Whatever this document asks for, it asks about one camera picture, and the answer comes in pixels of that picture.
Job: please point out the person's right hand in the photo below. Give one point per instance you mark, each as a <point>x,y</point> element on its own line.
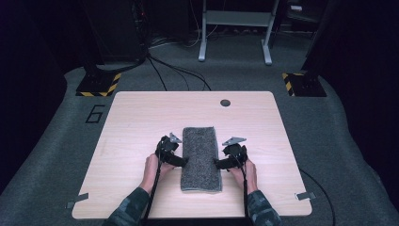
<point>249,177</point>

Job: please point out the grey towel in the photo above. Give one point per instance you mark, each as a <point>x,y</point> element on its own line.
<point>200,158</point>

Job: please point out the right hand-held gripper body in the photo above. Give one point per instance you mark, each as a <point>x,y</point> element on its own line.
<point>236,150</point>

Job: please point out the grey tape strip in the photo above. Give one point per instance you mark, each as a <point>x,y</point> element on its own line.
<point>77,200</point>
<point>306,196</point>

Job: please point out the black stand with striped base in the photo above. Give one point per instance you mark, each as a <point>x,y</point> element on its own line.
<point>306,84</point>
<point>98,84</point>

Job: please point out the black cabinet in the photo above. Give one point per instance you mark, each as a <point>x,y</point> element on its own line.
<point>116,28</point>

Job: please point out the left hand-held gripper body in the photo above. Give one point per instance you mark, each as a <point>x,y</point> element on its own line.
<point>167,149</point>

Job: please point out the round table grommet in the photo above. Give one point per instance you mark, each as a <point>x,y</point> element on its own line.
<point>225,103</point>

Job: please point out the white desk frame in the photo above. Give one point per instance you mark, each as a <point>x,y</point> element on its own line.
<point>236,18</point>

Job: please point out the person's left hand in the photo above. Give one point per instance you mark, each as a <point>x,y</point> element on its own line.
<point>152,172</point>

